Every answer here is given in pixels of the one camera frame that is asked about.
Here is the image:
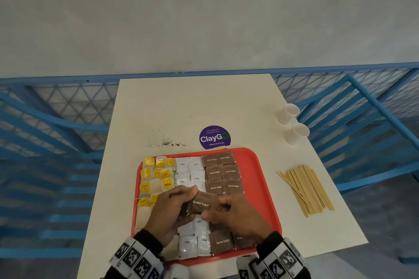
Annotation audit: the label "person's right hand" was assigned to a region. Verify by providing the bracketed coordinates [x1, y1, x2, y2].
[201, 194, 274, 245]

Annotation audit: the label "person's left hand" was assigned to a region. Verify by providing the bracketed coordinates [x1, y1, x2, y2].
[143, 185, 199, 247]

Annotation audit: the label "brown sugar packet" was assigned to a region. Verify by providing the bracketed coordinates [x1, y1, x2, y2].
[179, 191, 219, 217]

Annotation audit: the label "person's right forearm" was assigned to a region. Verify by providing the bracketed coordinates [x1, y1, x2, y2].
[255, 231, 311, 279]

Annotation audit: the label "person's left forearm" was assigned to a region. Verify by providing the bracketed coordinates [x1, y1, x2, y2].
[104, 229, 164, 279]

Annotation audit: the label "group of white coffee sachets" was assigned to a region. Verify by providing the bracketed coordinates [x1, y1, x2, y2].
[174, 157, 212, 260]

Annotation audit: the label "group of yellow tea bags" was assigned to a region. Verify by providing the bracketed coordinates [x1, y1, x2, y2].
[135, 156, 176, 234]

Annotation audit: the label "group of brown sugar sachets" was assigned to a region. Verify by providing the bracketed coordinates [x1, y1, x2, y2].
[201, 151, 256, 255]

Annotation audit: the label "scattered dark tea crumbs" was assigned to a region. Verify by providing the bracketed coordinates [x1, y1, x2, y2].
[145, 128, 192, 149]

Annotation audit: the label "red plastic tray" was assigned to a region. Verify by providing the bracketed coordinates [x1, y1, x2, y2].
[131, 147, 283, 266]

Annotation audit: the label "round purple sticker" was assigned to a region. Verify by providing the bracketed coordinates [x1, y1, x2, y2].
[199, 125, 232, 150]

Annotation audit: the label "right wrist marker band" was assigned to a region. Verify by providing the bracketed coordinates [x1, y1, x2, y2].
[249, 237, 306, 279]

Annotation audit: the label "wrist marker band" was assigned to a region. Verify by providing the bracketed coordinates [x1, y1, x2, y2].
[109, 236, 166, 279]
[249, 237, 306, 279]

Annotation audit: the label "left wrist marker band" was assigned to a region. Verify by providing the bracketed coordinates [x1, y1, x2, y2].
[109, 236, 166, 279]

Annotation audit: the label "pile of wooden stirrers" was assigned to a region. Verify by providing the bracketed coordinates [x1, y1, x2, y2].
[276, 165, 335, 218]

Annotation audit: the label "white paper cup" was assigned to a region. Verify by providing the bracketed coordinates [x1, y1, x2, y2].
[285, 123, 310, 146]
[278, 104, 300, 125]

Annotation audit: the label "blue metal mesh railing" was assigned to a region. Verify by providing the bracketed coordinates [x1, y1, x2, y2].
[0, 62, 419, 264]

